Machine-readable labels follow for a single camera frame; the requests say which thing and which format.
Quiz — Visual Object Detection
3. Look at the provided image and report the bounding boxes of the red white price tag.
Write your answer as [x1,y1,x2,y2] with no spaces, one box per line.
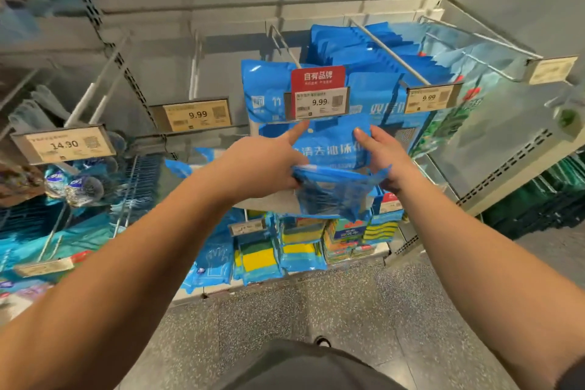
[286,65,350,121]

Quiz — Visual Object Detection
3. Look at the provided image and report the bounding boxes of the person's right hand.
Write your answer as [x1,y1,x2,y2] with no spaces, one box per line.
[353,124,427,195]

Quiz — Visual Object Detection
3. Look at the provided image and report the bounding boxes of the person's left hand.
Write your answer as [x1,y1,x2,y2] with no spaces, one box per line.
[205,120,312,206]

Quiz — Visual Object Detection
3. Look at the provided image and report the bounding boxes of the person's dark right sleeve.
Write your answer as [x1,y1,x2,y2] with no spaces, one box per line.
[562,358,585,390]

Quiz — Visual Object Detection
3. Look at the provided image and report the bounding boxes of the metal peg hook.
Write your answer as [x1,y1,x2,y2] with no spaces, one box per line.
[268,22,303,71]
[187,33,207,103]
[64,38,129,130]
[347,18,431,87]

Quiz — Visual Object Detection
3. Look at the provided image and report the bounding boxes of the yellowish price tag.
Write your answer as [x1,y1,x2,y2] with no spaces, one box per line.
[528,56,579,87]
[149,97,232,135]
[404,82,463,115]
[11,124,117,165]

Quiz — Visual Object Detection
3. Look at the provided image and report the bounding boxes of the blue glove packets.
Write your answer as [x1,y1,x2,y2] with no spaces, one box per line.
[178,225,237,295]

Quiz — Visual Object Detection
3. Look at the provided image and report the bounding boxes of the striped sponge packets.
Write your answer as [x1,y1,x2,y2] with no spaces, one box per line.
[324,211,403,263]

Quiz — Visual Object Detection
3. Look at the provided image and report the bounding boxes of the teal cloth packets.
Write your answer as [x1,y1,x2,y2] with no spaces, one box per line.
[0,188,184,263]

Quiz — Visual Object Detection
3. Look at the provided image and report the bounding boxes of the clear packets with green print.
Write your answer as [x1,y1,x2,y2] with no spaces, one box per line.
[420,74,499,158]

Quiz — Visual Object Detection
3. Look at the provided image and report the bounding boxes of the yellow green sponge packets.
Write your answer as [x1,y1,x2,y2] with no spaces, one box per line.
[233,213,328,282]

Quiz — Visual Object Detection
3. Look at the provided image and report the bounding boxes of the long wire peg hooks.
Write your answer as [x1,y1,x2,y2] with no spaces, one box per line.
[420,10,550,85]

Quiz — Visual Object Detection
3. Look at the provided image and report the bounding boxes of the blue cloth packets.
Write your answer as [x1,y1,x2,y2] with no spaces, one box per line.
[240,58,371,171]

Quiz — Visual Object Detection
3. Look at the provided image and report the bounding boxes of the blue steel-cloth packets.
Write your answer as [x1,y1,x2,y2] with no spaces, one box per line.
[306,22,477,158]

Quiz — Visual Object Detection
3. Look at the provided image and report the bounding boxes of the person's right forearm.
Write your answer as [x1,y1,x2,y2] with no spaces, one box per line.
[397,166,585,390]

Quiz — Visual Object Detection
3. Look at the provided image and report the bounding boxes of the person's grey trousers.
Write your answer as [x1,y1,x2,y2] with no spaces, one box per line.
[224,339,408,390]

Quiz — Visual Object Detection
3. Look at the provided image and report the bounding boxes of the dark green goods pile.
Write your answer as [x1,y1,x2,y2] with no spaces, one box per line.
[480,152,585,240]

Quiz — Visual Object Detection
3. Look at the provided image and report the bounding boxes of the blue cloth packet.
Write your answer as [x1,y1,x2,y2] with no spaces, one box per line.
[233,133,394,221]

